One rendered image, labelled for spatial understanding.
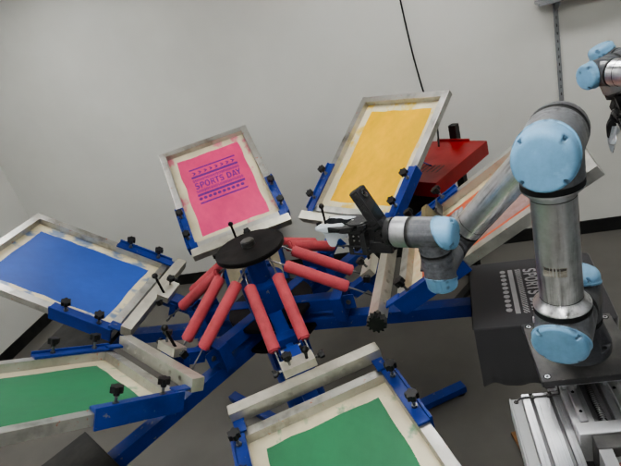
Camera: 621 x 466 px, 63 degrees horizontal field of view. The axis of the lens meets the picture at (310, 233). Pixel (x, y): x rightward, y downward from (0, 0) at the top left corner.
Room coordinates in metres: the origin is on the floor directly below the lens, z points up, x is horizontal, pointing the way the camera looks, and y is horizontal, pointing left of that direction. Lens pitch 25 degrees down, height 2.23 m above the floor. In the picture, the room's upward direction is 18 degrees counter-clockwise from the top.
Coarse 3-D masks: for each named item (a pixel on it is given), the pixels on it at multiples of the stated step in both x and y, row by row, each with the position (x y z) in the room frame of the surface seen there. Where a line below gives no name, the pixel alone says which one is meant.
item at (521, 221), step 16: (496, 160) 1.90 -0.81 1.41; (592, 160) 1.34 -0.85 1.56; (480, 176) 1.92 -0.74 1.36; (592, 176) 1.30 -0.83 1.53; (464, 192) 1.95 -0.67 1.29; (528, 208) 1.39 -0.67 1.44; (512, 224) 1.38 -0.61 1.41; (528, 224) 1.37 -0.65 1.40; (480, 240) 1.45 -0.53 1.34; (496, 240) 1.40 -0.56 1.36; (480, 256) 1.42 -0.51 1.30; (400, 272) 1.73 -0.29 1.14; (400, 288) 1.61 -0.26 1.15
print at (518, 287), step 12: (504, 276) 1.77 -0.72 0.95; (516, 276) 1.74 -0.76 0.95; (528, 276) 1.72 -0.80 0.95; (504, 288) 1.69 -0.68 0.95; (516, 288) 1.66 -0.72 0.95; (528, 288) 1.64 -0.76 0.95; (504, 300) 1.62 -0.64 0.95; (516, 300) 1.59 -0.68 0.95; (528, 300) 1.57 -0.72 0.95; (516, 312) 1.53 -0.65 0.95; (528, 312) 1.51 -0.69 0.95
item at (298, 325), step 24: (288, 240) 2.09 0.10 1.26; (312, 240) 2.17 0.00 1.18; (216, 264) 2.15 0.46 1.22; (288, 264) 1.89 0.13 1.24; (336, 264) 1.95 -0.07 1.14; (192, 288) 2.20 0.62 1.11; (216, 288) 1.93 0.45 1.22; (240, 288) 1.86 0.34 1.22; (288, 288) 1.81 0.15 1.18; (336, 288) 1.82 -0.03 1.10; (216, 312) 1.80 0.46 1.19; (264, 312) 1.75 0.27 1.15; (288, 312) 1.73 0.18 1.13; (192, 336) 1.81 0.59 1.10; (264, 336) 1.67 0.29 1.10
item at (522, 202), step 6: (522, 198) 1.54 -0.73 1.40; (528, 198) 1.51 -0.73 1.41; (516, 204) 1.54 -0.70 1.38; (522, 204) 1.50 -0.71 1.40; (528, 204) 1.48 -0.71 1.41; (510, 210) 1.54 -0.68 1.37; (516, 210) 1.51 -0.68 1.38; (522, 210) 1.47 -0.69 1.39; (504, 216) 1.53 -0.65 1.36; (510, 216) 1.50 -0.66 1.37; (498, 222) 1.53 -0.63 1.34; (504, 222) 1.50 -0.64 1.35; (492, 228) 1.53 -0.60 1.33; (486, 234) 1.53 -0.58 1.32
